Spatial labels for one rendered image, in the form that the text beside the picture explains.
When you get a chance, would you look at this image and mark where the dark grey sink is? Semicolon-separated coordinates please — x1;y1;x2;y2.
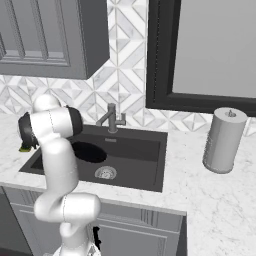
18;124;169;193

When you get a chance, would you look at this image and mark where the grey wall cupboard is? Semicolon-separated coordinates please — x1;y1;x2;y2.
0;0;111;81

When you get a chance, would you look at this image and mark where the black cupboard handle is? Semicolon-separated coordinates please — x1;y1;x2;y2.
92;226;102;252

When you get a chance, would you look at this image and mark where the grey paper towel roll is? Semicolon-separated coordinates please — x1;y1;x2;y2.
202;106;249;175

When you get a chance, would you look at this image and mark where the grey metal tap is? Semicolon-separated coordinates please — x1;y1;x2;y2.
95;102;127;134

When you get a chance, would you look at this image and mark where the black framed window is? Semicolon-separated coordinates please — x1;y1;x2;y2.
145;0;256;117

